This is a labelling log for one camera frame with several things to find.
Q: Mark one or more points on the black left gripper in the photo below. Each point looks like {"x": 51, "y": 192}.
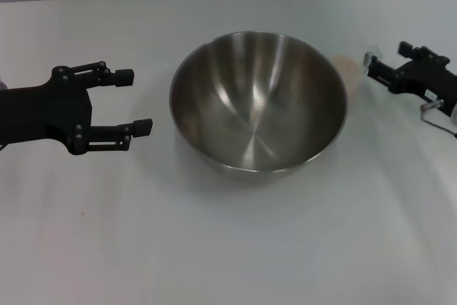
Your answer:
{"x": 39, "y": 112}

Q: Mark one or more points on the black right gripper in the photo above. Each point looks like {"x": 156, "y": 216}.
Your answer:
{"x": 425, "y": 78}

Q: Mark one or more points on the large stainless steel bowl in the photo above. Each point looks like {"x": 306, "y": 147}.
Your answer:
{"x": 257, "y": 112}

